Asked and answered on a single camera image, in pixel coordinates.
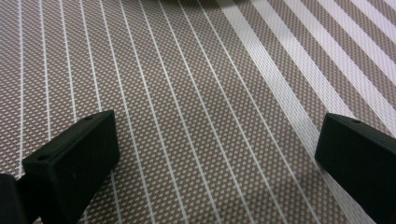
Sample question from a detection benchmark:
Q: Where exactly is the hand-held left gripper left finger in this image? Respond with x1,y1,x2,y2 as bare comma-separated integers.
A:
17,109,121,224

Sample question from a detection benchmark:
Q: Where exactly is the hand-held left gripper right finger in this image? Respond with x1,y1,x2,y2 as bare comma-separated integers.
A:
314,112,396,224

